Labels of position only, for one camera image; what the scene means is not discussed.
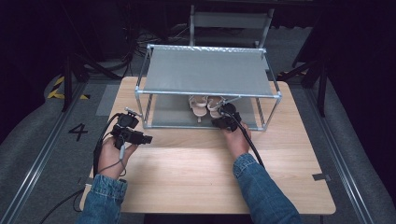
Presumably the person's left hand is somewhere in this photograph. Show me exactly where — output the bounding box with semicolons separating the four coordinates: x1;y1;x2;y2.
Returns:
97;135;138;181

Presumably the grey metal shoe rack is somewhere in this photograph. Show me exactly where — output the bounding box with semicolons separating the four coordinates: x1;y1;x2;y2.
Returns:
134;43;283;132

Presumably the bundle of floor cables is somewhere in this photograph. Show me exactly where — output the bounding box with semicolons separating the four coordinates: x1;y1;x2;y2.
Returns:
132;22;191;46

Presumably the thick black gripper cable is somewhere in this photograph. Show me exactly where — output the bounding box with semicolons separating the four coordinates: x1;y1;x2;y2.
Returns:
226;111;266;170
92;112;123;179

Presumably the white strappy sandal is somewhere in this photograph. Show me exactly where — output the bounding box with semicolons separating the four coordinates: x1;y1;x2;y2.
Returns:
188;95;209;123
206;95;227;119

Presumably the grey chair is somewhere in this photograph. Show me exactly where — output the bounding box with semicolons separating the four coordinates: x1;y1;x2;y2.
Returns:
189;5;276;49

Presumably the grey tape piece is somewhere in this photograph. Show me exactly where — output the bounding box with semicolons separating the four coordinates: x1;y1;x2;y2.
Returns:
311;173;332;182

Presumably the thin grey cable with plug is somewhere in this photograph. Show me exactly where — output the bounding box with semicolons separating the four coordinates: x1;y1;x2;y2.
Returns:
98;143;128;177

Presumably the yellow and black floor tape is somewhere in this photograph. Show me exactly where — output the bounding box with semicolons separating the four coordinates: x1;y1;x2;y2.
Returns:
46;76;92;101

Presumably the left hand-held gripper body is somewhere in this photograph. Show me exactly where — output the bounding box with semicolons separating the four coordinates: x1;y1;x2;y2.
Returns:
110;106;144;150

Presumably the black tripod stand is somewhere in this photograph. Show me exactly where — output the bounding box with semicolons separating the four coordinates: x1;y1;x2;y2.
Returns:
60;50;123;113
279;57;329;119

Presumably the person's right hand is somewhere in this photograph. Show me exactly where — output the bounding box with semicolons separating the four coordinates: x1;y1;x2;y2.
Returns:
220;121;252;161

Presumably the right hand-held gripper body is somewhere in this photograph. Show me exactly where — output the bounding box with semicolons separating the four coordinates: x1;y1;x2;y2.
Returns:
211;103;244;133

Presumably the metal floor rail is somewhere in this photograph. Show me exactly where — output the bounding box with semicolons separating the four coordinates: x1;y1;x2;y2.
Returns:
302;87;375;224
0;79;89;224

